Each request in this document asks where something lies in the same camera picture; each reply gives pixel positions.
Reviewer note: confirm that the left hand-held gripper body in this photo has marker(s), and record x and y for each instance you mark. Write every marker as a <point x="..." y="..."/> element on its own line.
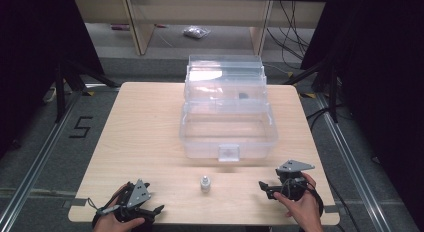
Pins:
<point x="136" y="194"/>

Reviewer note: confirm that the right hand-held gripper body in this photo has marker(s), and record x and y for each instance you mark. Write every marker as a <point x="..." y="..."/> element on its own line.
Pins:
<point x="293" y="178"/>

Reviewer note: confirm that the small white bottle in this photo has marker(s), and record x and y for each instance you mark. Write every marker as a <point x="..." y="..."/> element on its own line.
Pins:
<point x="205" y="184"/>

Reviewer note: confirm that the clear plastic storage box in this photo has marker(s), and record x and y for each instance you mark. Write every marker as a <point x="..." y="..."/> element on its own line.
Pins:
<point x="228" y="125"/>

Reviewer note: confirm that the person's right hand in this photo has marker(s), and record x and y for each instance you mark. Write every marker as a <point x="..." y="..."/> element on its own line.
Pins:
<point x="306" y="208"/>

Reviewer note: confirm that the person's left hand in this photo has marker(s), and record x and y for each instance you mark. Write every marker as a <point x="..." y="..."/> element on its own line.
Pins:
<point x="112" y="218"/>

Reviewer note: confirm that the yellow black floor tape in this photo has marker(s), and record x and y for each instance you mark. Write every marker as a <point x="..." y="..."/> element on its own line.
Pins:
<point x="88" y="92"/>
<point x="308" y="95"/>

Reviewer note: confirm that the black metal stand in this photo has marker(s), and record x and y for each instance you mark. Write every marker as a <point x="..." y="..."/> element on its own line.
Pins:
<point x="333" y="98"/>
<point x="60" y="92"/>

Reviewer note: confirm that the black curtain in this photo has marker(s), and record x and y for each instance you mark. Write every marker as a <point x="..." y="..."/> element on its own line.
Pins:
<point x="33" y="58"/>
<point x="383" y="75"/>

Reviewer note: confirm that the clear plastic bag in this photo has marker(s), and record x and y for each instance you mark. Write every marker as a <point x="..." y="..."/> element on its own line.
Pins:
<point x="196" y="32"/>

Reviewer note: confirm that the aluminium floor rail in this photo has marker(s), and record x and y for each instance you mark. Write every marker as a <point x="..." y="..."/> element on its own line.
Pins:
<point x="353" y="165"/>
<point x="40" y="158"/>

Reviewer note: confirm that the light wooden shelf frame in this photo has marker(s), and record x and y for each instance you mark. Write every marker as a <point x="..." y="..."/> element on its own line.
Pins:
<point x="143" y="28"/>

